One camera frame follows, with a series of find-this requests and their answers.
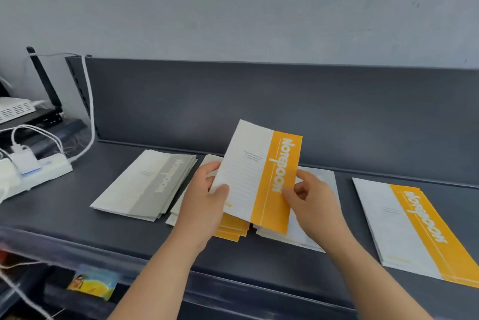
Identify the slotted dark metal upright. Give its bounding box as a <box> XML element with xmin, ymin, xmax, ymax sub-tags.
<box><xmin>65</xmin><ymin>55</ymin><xmax>100</xmax><ymax>141</ymax></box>

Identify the white power strip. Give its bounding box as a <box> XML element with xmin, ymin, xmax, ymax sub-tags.
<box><xmin>0</xmin><ymin>153</ymin><xmax>74</xmax><ymax>201</ymax></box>

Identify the thin white cable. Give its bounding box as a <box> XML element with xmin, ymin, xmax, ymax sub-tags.
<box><xmin>0</xmin><ymin>262</ymin><xmax>57</xmax><ymax>320</ymax></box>

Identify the black router antenna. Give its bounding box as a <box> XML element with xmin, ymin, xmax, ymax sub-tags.
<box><xmin>26</xmin><ymin>46</ymin><xmax>63</xmax><ymax>114</ymax></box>

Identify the person's right hand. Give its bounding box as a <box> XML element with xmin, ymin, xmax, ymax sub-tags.
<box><xmin>281</xmin><ymin>169</ymin><xmax>352</xmax><ymax>253</ymax></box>

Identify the person's left forearm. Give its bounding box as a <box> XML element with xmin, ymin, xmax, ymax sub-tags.
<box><xmin>108</xmin><ymin>232</ymin><xmax>214</xmax><ymax>320</ymax></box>

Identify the person's right forearm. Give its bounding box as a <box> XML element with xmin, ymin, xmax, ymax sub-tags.
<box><xmin>325</xmin><ymin>233</ymin><xmax>435</xmax><ymax>320</ymax></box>

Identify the black router body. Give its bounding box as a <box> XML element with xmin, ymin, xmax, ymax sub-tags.
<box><xmin>0</xmin><ymin>106</ymin><xmax>64</xmax><ymax>131</ymax></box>

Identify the clear plastic price rail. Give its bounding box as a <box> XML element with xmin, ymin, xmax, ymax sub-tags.
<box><xmin>0</xmin><ymin>226</ymin><xmax>356</xmax><ymax>320</ymax></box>

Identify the white power adapter block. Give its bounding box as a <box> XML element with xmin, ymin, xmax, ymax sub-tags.
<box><xmin>0</xmin><ymin>158</ymin><xmax>23</xmax><ymax>191</ymax></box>

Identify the thick white braided cable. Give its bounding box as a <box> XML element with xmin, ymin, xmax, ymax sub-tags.
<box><xmin>67</xmin><ymin>55</ymin><xmax>96</xmax><ymax>162</ymax></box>

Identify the small orange notebook stack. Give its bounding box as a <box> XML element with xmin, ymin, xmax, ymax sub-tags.
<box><xmin>351</xmin><ymin>177</ymin><xmax>479</xmax><ymax>290</ymax></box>
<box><xmin>166</xmin><ymin>154</ymin><xmax>250</xmax><ymax>243</ymax></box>
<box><xmin>209</xmin><ymin>119</ymin><xmax>303</xmax><ymax>235</ymax></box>

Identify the white charger plug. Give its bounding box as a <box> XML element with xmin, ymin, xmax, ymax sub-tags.
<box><xmin>9</xmin><ymin>145</ymin><xmax>42</xmax><ymax>175</ymax></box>

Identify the small grey notebook stack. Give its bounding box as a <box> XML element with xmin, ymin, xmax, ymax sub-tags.
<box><xmin>253</xmin><ymin>166</ymin><xmax>341</xmax><ymax>253</ymax></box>
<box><xmin>89</xmin><ymin>149</ymin><xmax>198</xmax><ymax>222</ymax></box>

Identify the person's left hand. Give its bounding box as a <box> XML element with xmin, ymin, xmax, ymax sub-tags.
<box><xmin>174</xmin><ymin>161</ymin><xmax>230</xmax><ymax>253</ymax></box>

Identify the dark grey back panel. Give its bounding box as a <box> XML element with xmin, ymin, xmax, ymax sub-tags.
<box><xmin>84</xmin><ymin>58</ymin><xmax>479</xmax><ymax>188</ymax></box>

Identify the yellow blue snack packet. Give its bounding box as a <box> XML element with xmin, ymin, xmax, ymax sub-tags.
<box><xmin>67</xmin><ymin>265</ymin><xmax>120</xmax><ymax>301</ymax></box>

